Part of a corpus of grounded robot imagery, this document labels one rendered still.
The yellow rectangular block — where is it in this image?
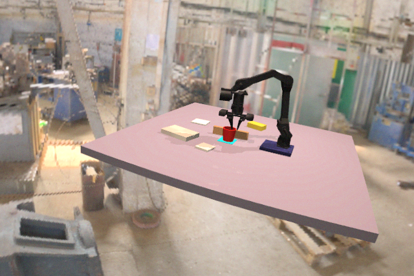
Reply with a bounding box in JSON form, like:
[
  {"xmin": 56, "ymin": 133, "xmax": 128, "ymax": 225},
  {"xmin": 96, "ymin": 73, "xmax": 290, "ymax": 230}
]
[{"xmin": 247, "ymin": 121, "xmax": 267, "ymax": 131}]

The cream flat rectangular block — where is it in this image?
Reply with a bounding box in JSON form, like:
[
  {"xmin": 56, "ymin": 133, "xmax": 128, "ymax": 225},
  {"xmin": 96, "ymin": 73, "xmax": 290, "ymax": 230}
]
[{"xmin": 161, "ymin": 125, "xmax": 199, "ymax": 142}]

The tan wooden plank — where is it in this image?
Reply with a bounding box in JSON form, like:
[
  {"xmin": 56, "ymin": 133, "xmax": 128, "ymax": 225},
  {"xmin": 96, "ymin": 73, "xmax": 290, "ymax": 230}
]
[{"xmin": 213, "ymin": 125, "xmax": 249, "ymax": 140}]

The small cream flat block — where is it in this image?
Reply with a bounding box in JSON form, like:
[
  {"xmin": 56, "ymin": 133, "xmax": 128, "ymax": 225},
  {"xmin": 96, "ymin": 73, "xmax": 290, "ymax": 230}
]
[{"xmin": 195, "ymin": 143, "xmax": 215, "ymax": 152}]

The red cup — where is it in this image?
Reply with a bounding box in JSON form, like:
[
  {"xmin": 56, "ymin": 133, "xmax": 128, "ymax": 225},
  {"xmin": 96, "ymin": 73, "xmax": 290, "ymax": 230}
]
[{"xmin": 223, "ymin": 126, "xmax": 237, "ymax": 142}]

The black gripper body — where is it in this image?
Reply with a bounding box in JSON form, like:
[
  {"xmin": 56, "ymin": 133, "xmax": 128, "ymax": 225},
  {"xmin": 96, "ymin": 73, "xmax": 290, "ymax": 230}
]
[{"xmin": 219, "ymin": 102, "xmax": 254, "ymax": 121}]

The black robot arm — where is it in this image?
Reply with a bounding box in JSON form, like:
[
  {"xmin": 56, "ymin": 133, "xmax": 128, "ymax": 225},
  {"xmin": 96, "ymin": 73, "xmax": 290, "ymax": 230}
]
[{"xmin": 219, "ymin": 69, "xmax": 293, "ymax": 149}]

